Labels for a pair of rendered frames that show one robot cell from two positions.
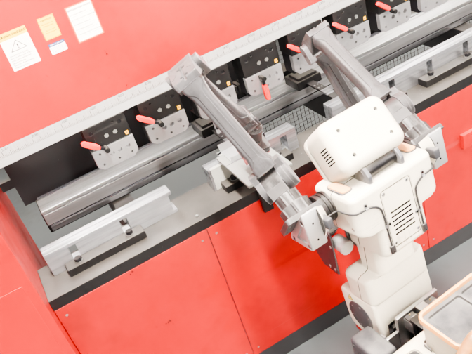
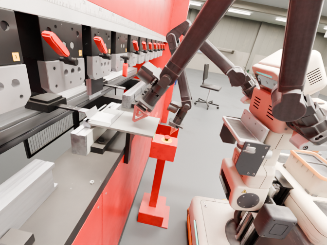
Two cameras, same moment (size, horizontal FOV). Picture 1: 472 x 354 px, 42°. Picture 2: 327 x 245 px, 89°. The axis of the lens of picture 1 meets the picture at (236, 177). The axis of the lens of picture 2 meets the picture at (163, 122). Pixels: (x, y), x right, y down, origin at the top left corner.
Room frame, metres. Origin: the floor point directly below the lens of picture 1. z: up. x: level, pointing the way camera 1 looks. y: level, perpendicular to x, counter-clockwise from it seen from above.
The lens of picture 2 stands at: (1.51, 0.49, 1.33)
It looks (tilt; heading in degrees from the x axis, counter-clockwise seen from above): 25 degrees down; 291
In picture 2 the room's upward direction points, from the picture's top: 10 degrees clockwise
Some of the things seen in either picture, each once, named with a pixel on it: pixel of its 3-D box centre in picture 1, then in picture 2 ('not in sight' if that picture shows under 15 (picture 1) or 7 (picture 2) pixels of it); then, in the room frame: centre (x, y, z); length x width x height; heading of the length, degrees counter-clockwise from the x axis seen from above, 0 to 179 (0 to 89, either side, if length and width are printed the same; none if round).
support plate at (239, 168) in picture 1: (253, 161); (127, 121); (1.89, -0.08, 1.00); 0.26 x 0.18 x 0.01; 18
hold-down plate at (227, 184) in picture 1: (257, 170); (111, 133); (1.99, -0.09, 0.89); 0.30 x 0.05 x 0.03; 108
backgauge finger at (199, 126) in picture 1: (217, 128); (62, 104); (2.18, 0.01, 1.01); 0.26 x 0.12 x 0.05; 18
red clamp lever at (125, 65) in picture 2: (264, 87); (124, 66); (2.01, -0.20, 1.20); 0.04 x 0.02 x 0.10; 18
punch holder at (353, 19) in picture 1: (345, 24); (136, 49); (2.20, -0.58, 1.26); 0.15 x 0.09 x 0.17; 108
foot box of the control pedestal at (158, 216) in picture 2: not in sight; (155, 209); (1.79, -0.44, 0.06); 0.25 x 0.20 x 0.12; 18
